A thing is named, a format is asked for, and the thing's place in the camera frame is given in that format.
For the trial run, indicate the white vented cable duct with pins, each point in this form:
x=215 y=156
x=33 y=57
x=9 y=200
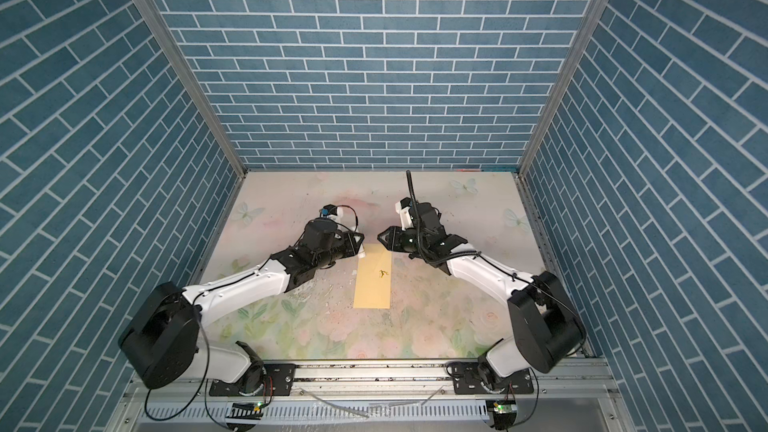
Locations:
x=315 y=412

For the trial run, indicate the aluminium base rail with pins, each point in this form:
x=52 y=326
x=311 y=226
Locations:
x=577 y=395

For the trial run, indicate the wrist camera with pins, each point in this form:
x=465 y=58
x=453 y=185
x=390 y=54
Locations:
x=403 y=209
x=332 y=211

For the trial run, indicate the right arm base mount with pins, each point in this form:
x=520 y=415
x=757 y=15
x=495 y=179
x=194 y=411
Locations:
x=473 y=378

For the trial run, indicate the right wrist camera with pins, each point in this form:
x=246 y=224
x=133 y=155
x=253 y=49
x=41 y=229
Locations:
x=403 y=209

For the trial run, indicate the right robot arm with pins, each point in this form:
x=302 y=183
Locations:
x=545 y=326

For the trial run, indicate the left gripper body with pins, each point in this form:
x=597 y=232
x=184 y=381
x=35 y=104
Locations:
x=342 y=247

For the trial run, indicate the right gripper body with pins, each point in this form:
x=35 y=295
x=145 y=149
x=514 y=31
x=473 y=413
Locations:
x=406 y=241

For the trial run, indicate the yellow envelope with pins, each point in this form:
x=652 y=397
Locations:
x=373 y=278

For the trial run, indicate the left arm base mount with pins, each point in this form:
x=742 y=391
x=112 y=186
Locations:
x=269 y=380

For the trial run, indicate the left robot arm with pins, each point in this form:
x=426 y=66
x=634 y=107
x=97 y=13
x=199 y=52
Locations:
x=167 y=338

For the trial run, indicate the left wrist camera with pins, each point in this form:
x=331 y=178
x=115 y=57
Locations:
x=332 y=211

